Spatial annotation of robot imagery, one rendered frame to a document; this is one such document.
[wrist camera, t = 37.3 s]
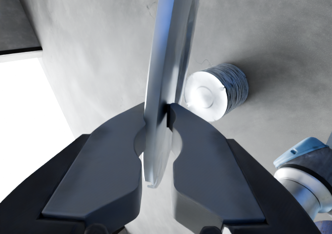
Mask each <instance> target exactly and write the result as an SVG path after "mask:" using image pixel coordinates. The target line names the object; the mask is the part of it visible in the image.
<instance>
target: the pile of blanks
mask: <svg viewBox="0 0 332 234"><path fill-rule="evenodd" d="M200 71H203V72H208V73H211V74H213V75H214V76H216V77H217V78H218V79H219V80H220V81H221V82H222V84H223V85H224V87H223V88H224V89H226V92H227V96H228V106H227V110H226V112H225V114H224V115H223V116H225V115H226V114H228V113H229V112H231V111H232V110H234V109H236V108H237V107H238V106H240V105H241V104H242V103H243V102H244V101H245V100H246V98H247V96H248V93H249V83H248V80H247V78H245V77H246V76H245V74H244V73H243V71H242V70H241V69H239V68H238V67H236V66H235V65H232V64H227V63H225V64H219V65H216V66H213V67H210V68H207V69H204V70H200ZM200 71H199V72H200ZM223 116H222V117H223Z"/></svg>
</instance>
